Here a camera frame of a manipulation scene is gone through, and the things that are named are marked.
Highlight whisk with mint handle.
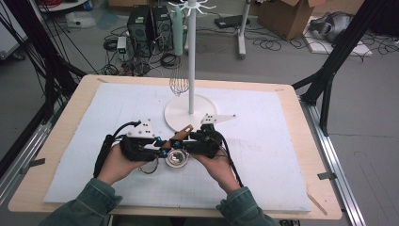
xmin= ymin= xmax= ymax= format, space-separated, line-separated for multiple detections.
xmin=168 ymin=5 xmax=190 ymax=97

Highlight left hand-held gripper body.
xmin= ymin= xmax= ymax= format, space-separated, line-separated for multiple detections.
xmin=119 ymin=118 xmax=158 ymax=163

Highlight white cabinet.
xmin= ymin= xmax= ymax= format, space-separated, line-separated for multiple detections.
xmin=0 ymin=0 xmax=28 ymax=60

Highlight clear plastic bag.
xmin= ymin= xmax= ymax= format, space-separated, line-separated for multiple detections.
xmin=65 ymin=11 xmax=97 ymax=29

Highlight aluminium rail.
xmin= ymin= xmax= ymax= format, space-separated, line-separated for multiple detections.
xmin=299 ymin=98 xmax=366 ymax=226
xmin=0 ymin=103 xmax=60 ymax=205

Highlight white grid mat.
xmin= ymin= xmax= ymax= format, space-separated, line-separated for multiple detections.
xmin=43 ymin=82 xmax=311 ymax=212

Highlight black cable coil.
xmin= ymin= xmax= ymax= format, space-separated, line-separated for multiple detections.
xmin=160 ymin=52 xmax=184 ymax=70

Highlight black metal frame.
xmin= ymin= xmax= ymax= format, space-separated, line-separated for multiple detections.
xmin=0 ymin=0 xmax=88 ymax=178
xmin=291 ymin=0 xmax=399 ymax=137

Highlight person's left hand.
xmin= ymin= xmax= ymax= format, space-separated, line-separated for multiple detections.
xmin=97 ymin=144 xmax=155 ymax=186

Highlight grey table clamp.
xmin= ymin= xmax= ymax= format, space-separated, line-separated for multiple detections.
xmin=317 ymin=171 xmax=338 ymax=181
xmin=18 ymin=158 xmax=46 ymax=175

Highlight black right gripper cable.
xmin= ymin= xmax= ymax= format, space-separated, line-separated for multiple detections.
xmin=215 ymin=131 xmax=245 ymax=188

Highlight black computer tower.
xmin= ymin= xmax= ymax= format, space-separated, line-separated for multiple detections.
xmin=152 ymin=5 xmax=175 ymax=51
xmin=126 ymin=5 xmax=154 ymax=58

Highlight small white power unit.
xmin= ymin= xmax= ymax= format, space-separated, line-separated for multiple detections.
xmin=116 ymin=36 xmax=128 ymax=62

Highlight white round table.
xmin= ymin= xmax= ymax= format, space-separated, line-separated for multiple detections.
xmin=37 ymin=0 xmax=88 ymax=13

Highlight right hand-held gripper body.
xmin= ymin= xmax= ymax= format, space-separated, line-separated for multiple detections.
xmin=193 ymin=113 xmax=237 ymax=159

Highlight brown cardboard box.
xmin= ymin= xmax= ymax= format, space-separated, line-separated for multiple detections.
xmin=257 ymin=0 xmax=327 ymax=41

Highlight wooden-handled metal scoop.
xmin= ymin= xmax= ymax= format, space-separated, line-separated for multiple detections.
xmin=161 ymin=124 xmax=195 ymax=169

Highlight grey bag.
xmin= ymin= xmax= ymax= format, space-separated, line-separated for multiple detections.
xmin=309 ymin=11 xmax=355 ymax=43

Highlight flat black device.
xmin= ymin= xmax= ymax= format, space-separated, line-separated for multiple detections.
xmin=214 ymin=14 xmax=251 ymax=30

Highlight wooden-handled mesh strainer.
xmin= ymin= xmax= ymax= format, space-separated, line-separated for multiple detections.
xmin=137 ymin=156 xmax=160 ymax=175

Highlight white foam board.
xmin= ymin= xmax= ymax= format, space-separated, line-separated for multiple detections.
xmin=302 ymin=15 xmax=375 ymax=57

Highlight white metal stand leg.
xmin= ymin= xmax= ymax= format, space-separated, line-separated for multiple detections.
xmin=236 ymin=0 xmax=252 ymax=60

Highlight person's right hand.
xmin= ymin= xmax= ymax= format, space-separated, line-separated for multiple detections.
xmin=191 ymin=152 xmax=241 ymax=194

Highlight white rack stand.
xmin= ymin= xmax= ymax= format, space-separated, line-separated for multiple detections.
xmin=164 ymin=0 xmax=219 ymax=133

